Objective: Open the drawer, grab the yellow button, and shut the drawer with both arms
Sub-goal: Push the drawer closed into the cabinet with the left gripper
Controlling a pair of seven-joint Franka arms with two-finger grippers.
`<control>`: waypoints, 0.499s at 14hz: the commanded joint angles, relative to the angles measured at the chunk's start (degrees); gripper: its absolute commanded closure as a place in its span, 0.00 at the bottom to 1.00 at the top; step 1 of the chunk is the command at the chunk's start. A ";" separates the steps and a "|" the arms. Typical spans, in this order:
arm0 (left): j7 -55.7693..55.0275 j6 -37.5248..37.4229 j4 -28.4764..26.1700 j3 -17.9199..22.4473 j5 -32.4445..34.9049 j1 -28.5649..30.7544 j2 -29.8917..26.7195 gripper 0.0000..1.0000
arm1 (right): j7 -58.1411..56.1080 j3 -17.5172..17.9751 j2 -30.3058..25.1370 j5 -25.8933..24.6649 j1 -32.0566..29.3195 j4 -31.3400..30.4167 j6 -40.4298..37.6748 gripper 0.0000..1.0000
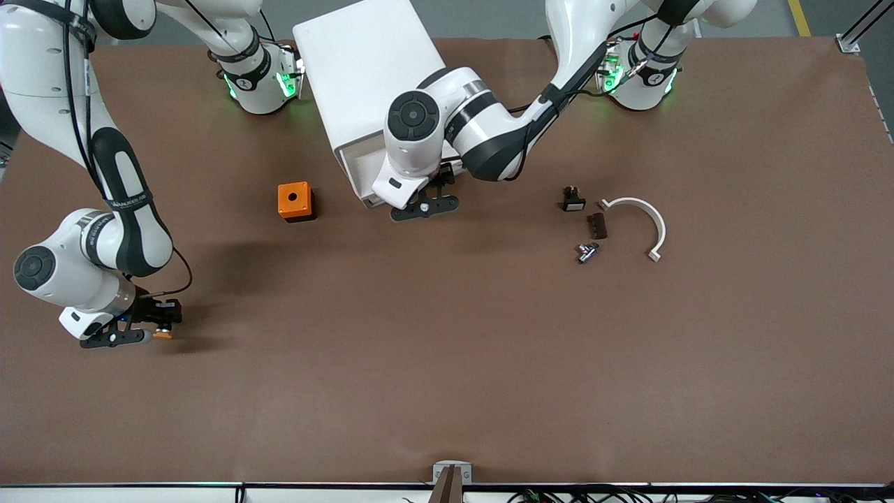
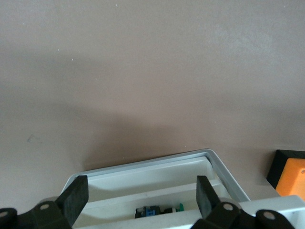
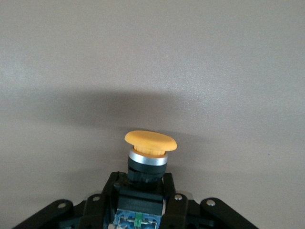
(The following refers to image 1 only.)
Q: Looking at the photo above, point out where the orange button box black base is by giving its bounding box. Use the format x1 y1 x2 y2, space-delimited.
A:
277 182 316 223

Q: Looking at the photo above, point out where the brown pointed bar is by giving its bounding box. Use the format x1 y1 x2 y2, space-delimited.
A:
427 466 464 503

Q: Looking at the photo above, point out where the grey clamp bracket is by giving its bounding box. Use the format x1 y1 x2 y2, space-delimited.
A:
432 460 473 485

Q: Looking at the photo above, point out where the white plastic drawer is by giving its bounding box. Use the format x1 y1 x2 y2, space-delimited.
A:
341 142 393 209

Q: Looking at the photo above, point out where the white drawer cabinet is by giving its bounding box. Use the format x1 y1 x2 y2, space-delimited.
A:
293 0 467 210

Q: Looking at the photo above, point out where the white table edge rail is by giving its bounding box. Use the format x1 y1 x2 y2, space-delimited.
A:
0 482 894 503

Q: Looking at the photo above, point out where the white curved plastic bracket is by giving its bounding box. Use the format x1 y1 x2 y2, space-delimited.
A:
599 197 667 263

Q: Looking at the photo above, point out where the aluminium frame post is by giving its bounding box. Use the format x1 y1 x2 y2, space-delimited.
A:
835 0 894 54

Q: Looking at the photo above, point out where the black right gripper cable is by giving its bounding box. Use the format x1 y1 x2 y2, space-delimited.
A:
129 246 194 298

